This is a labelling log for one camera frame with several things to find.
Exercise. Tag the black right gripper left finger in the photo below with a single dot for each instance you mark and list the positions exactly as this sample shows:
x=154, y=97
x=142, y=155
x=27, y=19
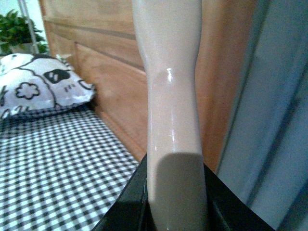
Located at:
x=130, y=211

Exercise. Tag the black white checkered bedsheet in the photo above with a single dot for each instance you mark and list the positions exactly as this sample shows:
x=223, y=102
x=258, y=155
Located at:
x=60, y=172

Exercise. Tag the wooden bed headboard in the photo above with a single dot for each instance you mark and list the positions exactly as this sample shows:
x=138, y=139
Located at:
x=97, y=38

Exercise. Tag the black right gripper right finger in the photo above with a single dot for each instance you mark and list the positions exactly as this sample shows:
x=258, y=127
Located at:
x=226, y=212

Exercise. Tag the beige hand brush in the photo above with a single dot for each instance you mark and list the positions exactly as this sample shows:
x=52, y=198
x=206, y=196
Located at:
x=168, y=34

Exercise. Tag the cartoon print pillow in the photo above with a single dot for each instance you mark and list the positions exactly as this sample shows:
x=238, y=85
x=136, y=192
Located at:
x=33, y=85

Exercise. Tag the white metal shelf frame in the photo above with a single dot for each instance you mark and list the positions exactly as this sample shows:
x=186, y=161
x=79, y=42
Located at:
x=25, y=13

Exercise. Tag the grey curtain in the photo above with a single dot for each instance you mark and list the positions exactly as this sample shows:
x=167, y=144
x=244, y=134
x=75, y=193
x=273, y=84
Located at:
x=264, y=160

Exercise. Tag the green potted plant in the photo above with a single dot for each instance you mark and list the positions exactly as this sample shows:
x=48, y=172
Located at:
x=13, y=31

